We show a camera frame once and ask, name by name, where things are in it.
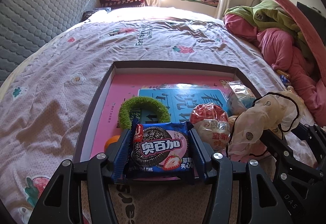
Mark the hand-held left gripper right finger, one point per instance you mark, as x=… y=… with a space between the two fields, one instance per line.
x=200 y=155

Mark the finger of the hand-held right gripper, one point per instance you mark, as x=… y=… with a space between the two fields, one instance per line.
x=315 y=135
x=280 y=150

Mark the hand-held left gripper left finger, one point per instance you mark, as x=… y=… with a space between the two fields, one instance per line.
x=119 y=158

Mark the tangerine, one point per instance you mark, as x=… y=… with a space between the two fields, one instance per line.
x=113 y=141

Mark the red bun packet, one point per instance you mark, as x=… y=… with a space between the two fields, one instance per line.
x=211 y=124

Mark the blue cookie packet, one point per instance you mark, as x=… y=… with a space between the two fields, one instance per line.
x=158 y=147

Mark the dark cardboard box tray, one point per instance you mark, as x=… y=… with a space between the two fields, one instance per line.
x=91 y=117

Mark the blue bun packet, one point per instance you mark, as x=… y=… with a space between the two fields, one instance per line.
x=239 y=99

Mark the small blue snack packet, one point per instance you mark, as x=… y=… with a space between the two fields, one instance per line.
x=285 y=80

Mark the pink book with blue label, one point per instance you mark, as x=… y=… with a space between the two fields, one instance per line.
x=122 y=84

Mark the pink quilt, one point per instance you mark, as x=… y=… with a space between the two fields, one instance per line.
x=277 y=48

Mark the pink quilted cushion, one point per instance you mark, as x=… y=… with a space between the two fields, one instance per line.
x=305 y=28

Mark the black television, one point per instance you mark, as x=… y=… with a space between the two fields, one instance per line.
x=313 y=14

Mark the green blanket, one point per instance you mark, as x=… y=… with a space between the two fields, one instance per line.
x=270 y=15

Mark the dark blue pillow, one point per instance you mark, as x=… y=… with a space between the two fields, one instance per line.
x=95 y=14

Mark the dark patterned folded blanket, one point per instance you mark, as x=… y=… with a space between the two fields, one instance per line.
x=122 y=2

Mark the grey quilted headboard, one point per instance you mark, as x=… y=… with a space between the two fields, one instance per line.
x=33 y=15

